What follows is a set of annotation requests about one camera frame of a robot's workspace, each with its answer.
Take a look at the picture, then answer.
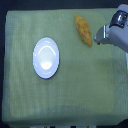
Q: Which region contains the orange bread loaf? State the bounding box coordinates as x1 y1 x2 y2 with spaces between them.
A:
75 14 92 46

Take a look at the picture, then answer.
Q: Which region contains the white round plate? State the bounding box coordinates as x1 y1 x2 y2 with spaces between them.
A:
33 37 60 79

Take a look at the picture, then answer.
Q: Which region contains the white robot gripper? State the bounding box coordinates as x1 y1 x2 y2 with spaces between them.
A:
93 8 128 54

